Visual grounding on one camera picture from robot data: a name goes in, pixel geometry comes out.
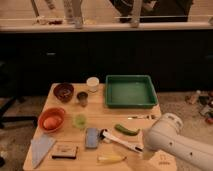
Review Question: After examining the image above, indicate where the dark red bowl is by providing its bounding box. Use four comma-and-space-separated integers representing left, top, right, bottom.
53, 83, 74, 103

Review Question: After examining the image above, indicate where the white paper cup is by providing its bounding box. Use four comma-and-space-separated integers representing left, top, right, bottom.
86, 77, 99, 92

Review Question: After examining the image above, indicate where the blue sponge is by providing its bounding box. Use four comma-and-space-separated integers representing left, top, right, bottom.
85, 128, 99, 149

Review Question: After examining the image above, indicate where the white handled brush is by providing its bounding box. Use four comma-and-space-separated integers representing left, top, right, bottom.
99, 129, 143, 153

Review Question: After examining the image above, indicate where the grey folded cloth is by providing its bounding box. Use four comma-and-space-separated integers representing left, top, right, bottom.
31, 134, 56, 168

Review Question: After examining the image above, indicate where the orange bowl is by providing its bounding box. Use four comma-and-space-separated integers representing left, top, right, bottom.
38, 108, 65, 133

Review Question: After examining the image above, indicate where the small flat box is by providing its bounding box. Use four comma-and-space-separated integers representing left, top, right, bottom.
51, 144, 78, 159

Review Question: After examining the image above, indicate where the green plastic tray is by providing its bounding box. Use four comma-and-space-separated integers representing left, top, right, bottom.
105, 75, 158, 109

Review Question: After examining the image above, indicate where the green plastic cup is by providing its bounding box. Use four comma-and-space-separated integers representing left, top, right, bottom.
73, 114, 86, 129

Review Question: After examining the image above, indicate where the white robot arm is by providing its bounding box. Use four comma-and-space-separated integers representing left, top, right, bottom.
143, 113, 213, 171

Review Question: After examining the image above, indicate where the orange fruit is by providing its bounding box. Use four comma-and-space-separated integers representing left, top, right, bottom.
43, 116, 62, 130

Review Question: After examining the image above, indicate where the small metal utensil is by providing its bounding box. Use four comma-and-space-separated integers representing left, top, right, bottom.
127, 115, 156, 120

